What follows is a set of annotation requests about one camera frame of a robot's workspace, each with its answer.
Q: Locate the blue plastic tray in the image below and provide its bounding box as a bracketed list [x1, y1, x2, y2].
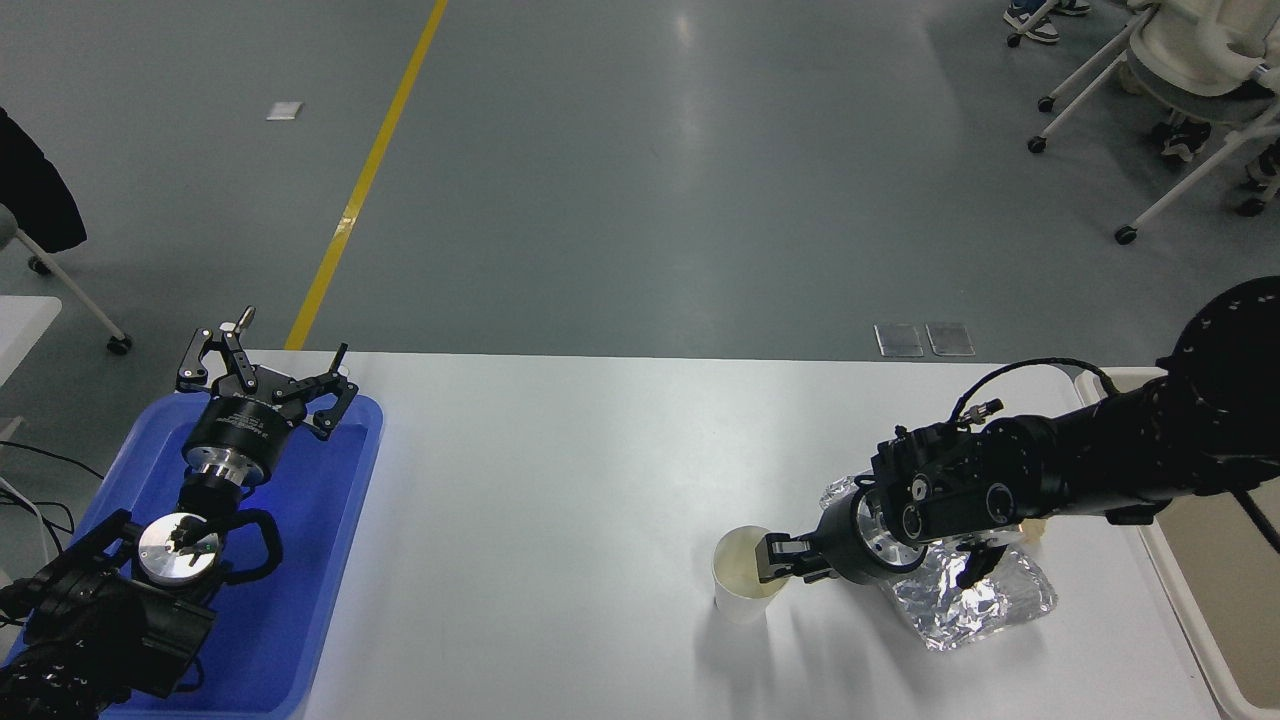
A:
[5, 392, 385, 719]

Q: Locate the white office chair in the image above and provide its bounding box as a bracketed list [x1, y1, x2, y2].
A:
[1028, 0, 1280, 246]

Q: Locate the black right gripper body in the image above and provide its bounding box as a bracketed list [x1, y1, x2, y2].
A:
[183, 392, 298, 477]

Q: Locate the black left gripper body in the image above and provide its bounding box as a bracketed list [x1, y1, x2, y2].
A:
[818, 490, 887, 587]

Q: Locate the grey chair with castors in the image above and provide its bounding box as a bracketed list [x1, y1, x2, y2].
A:
[0, 205, 134, 356]

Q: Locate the large pale bin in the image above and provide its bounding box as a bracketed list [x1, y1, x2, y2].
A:
[1075, 367, 1280, 720]

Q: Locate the small white side table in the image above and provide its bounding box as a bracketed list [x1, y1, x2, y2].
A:
[0, 297, 63, 391]

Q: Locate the thin black cable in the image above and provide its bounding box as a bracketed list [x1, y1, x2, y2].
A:
[0, 440, 106, 483]

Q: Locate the crumpled foil tray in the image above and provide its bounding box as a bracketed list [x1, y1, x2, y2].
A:
[820, 474, 1059, 653]

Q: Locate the white paper cup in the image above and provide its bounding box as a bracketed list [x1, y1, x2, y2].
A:
[711, 526, 793, 626]

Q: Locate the thin white cable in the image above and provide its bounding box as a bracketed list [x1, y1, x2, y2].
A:
[0, 476, 53, 556]

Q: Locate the seated person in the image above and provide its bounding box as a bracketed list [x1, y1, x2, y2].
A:
[0, 105, 88, 254]

